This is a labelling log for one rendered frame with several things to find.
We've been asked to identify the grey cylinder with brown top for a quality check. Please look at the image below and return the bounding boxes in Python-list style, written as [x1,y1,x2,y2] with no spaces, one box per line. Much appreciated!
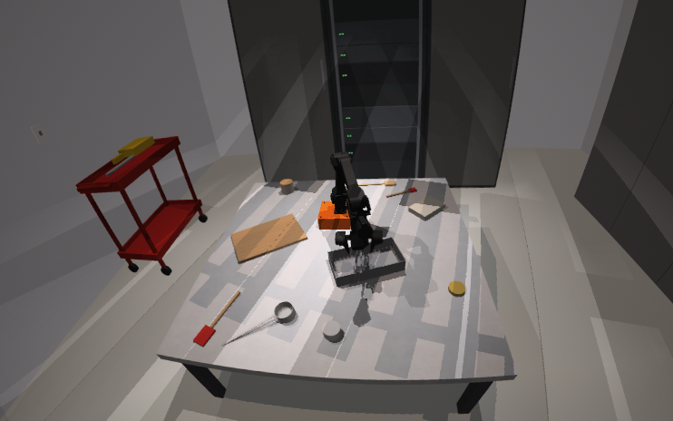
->
[280,179,294,194]

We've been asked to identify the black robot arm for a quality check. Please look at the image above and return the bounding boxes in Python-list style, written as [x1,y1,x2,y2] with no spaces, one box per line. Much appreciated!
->
[330,152,374,250]

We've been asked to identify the red spatula with wooden handle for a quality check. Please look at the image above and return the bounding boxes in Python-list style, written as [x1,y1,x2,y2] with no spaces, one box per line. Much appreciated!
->
[193,291,240,347]

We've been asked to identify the grey short cylinder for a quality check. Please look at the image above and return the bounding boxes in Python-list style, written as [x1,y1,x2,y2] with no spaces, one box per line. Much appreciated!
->
[322,320,341,340]

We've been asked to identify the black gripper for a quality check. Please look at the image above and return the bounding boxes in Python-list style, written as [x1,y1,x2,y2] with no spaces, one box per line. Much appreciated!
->
[335,225,383,254]

